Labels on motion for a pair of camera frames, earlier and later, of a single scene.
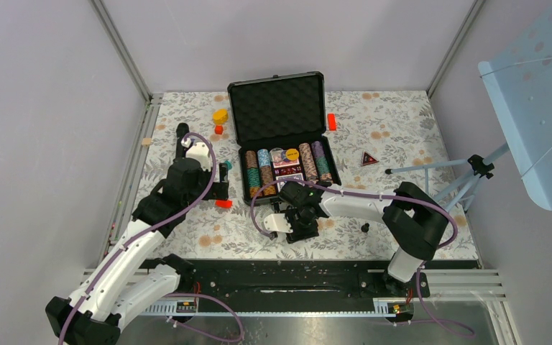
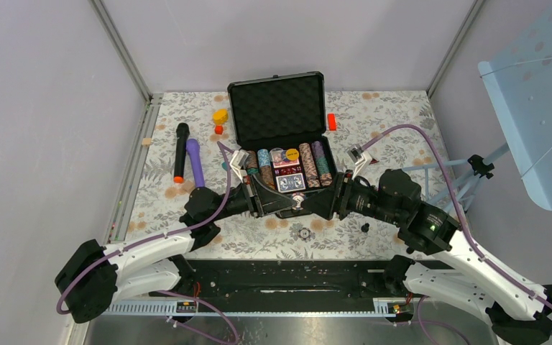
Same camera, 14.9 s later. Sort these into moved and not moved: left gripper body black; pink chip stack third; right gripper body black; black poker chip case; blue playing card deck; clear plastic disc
Moved: right gripper body black; left gripper body black
Not moved: blue playing card deck; clear plastic disc; pink chip stack third; black poker chip case
